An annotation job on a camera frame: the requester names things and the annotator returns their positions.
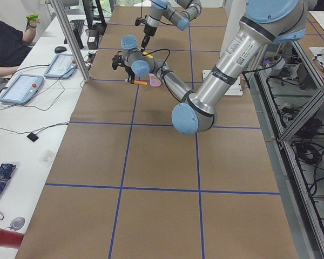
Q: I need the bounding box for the round metal lid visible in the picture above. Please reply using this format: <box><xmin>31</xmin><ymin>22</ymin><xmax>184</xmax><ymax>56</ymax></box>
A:
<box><xmin>9</xmin><ymin>216</ymin><xmax>25</xmax><ymax>231</ymax></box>

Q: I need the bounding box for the red cylinder bottle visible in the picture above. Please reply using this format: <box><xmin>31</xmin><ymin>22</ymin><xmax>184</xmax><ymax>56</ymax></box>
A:
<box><xmin>0</xmin><ymin>228</ymin><xmax>24</xmax><ymax>249</ymax></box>

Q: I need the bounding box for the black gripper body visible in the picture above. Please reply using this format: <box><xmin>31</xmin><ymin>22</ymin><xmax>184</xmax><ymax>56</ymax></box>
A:
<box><xmin>121</xmin><ymin>64</ymin><xmax>135</xmax><ymax>78</ymax></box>
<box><xmin>144</xmin><ymin>25</ymin><xmax>157</xmax><ymax>37</ymax></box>

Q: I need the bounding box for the near teach pendant tablet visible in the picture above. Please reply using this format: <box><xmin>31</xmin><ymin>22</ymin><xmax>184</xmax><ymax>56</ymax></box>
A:
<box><xmin>0</xmin><ymin>74</ymin><xmax>44</xmax><ymax>104</ymax></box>

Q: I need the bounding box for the teach pendant tablet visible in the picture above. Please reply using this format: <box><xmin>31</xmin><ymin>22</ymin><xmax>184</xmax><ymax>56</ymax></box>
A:
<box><xmin>44</xmin><ymin>53</ymin><xmax>77</xmax><ymax>79</ymax></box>
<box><xmin>0</xmin><ymin>74</ymin><xmax>44</xmax><ymax>104</ymax></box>

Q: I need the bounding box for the black keyboard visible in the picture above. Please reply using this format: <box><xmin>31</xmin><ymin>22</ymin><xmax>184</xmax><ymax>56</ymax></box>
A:
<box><xmin>70</xmin><ymin>19</ymin><xmax>85</xmax><ymax>35</ymax></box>

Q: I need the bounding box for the person in black shirt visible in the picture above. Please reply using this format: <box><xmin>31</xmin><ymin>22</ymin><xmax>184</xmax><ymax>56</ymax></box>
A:
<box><xmin>0</xmin><ymin>14</ymin><xmax>39</xmax><ymax>78</ymax></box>

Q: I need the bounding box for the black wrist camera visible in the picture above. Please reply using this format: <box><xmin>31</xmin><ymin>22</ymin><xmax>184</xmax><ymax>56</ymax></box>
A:
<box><xmin>134</xmin><ymin>17</ymin><xmax>147</xmax><ymax>26</ymax></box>
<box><xmin>112</xmin><ymin>54</ymin><xmax>124</xmax><ymax>70</ymax></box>

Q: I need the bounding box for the small black puck device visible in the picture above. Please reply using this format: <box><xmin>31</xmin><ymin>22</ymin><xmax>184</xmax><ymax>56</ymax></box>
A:
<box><xmin>26</xmin><ymin>132</ymin><xmax>39</xmax><ymax>142</ymax></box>

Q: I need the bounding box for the orange marker pen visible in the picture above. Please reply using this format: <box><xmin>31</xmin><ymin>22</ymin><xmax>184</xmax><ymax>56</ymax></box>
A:
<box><xmin>134</xmin><ymin>80</ymin><xmax>147</xmax><ymax>85</ymax></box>

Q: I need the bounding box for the black water bottle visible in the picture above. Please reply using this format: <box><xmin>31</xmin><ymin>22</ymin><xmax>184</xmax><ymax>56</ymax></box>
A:
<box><xmin>70</xmin><ymin>23</ymin><xmax>84</xmax><ymax>49</ymax></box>

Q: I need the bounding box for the far teach pendant tablet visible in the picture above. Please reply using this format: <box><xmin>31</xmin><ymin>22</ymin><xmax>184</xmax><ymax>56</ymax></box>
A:
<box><xmin>44</xmin><ymin>53</ymin><xmax>77</xmax><ymax>79</ymax></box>

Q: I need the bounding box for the black computer mouse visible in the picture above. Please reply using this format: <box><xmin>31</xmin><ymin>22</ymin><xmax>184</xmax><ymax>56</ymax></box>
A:
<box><xmin>54</xmin><ymin>46</ymin><xmax>67</xmax><ymax>54</ymax></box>

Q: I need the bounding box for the yellow marker pen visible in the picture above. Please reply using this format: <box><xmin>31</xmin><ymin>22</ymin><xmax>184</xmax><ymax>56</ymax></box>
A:
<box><xmin>143</xmin><ymin>52</ymin><xmax>153</xmax><ymax>59</ymax></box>

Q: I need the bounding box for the aluminium frame post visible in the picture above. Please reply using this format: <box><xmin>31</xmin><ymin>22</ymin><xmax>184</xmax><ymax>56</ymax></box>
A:
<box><xmin>50</xmin><ymin>0</ymin><xmax>90</xmax><ymax>83</ymax></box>

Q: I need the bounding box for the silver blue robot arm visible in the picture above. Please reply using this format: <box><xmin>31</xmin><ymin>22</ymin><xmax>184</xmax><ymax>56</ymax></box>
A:
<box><xmin>135</xmin><ymin>0</ymin><xmax>202</xmax><ymax>52</ymax></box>
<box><xmin>121</xmin><ymin>1</ymin><xmax>308</xmax><ymax>134</ymax></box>

